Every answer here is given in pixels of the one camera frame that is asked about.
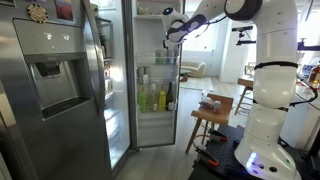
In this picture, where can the yellow green drink bottle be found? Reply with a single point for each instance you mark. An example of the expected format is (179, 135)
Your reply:
(162, 101)

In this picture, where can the plastic bag with items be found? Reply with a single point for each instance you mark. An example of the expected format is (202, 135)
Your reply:
(210, 105)

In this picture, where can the white capped jar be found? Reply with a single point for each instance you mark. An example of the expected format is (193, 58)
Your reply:
(145, 80)

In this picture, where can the wooden frame chair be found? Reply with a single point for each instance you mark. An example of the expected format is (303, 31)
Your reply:
(245, 85)

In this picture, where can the clear jar door bin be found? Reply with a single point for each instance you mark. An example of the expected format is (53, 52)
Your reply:
(163, 80)

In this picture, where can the round brown patterned magnet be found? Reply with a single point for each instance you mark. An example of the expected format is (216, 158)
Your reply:
(37, 13)

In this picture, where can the wooden stool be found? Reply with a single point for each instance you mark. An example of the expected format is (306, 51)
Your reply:
(213, 116)

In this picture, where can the black camera on stand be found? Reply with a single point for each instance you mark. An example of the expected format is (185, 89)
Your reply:
(242, 28)

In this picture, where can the water ice dispenser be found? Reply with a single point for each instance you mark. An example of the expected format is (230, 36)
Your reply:
(56, 83)

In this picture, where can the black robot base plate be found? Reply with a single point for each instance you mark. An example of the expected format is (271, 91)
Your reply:
(220, 153)

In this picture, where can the refrigerator cabinet with shelves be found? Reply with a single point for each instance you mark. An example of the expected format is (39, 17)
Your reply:
(116, 126)

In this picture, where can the black red clamp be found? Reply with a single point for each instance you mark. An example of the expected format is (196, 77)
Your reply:
(207, 157)
(218, 135)

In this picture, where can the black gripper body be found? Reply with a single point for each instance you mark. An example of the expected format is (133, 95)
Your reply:
(172, 41)

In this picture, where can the stainless steel freezer door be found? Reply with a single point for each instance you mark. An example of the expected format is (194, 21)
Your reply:
(60, 143)

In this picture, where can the red photo magnet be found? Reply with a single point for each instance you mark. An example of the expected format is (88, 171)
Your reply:
(64, 9)

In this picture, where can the black boom bar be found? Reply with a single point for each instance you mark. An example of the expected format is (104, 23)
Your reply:
(246, 42)

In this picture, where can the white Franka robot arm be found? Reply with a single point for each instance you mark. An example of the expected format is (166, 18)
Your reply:
(273, 86)

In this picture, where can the green lime soda can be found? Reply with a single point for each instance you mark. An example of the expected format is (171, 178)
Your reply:
(160, 57)

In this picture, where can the blue and white can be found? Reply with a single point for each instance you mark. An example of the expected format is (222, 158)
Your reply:
(170, 57)

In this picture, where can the clear can door bin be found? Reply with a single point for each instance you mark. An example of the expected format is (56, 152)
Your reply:
(146, 60)

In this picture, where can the dark wine bottle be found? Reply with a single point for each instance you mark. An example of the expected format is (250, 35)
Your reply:
(170, 98)

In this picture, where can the clear drink bottle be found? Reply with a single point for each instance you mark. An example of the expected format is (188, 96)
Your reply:
(152, 101)

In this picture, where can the clear bottle door bin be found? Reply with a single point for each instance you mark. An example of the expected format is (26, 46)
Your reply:
(156, 115)

